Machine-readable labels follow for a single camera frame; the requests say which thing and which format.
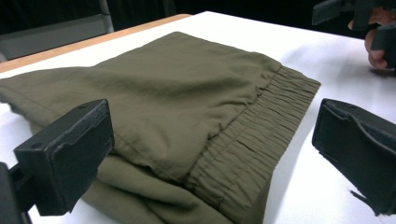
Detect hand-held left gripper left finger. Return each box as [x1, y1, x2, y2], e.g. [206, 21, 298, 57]
[13, 98, 116, 217]

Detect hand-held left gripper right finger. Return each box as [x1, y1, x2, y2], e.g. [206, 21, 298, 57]
[311, 98, 396, 217]

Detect olive green pants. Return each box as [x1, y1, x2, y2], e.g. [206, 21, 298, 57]
[0, 31, 322, 224]

